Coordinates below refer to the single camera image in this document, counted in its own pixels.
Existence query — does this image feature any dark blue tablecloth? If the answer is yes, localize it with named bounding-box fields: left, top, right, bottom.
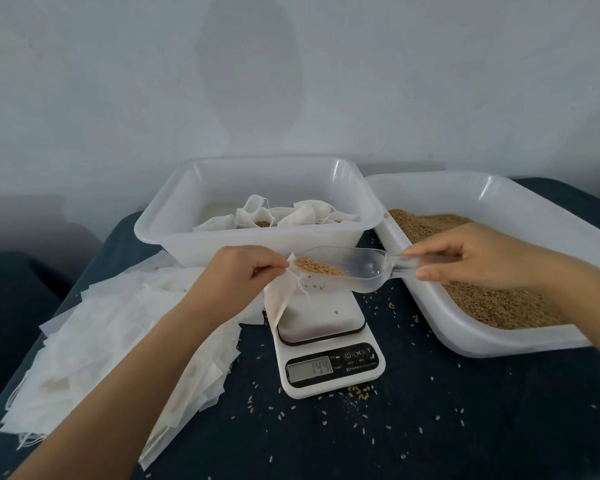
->
left=0, top=253, right=73, bottom=416
left=0, top=177, right=600, bottom=480

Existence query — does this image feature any person's right hand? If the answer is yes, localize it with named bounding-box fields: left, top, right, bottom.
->
left=402, top=221, right=573, bottom=293

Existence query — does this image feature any clear plastic scoop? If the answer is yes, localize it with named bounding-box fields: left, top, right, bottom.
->
left=292, top=245, right=463, bottom=294

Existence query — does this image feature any white tray of grain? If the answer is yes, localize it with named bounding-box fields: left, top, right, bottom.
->
left=365, top=171, right=600, bottom=359

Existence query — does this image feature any person's left forearm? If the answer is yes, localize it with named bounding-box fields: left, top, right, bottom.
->
left=10, top=295, right=226, bottom=480

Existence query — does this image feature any white mesh bag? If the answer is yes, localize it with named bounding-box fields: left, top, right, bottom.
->
left=263, top=255, right=313, bottom=331

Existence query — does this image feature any pile of white bags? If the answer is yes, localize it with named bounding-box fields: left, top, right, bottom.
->
left=0, top=257, right=269, bottom=471

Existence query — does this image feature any brown grain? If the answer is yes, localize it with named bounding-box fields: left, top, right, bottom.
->
left=295, top=209, right=573, bottom=331

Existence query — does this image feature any white digital kitchen scale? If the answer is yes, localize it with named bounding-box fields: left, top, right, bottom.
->
left=265, top=289, right=387, bottom=400

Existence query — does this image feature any person's left hand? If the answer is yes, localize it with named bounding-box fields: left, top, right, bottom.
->
left=183, top=245, right=291, bottom=324

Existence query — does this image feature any white plastic tub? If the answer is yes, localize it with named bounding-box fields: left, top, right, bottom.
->
left=134, top=157, right=386, bottom=268

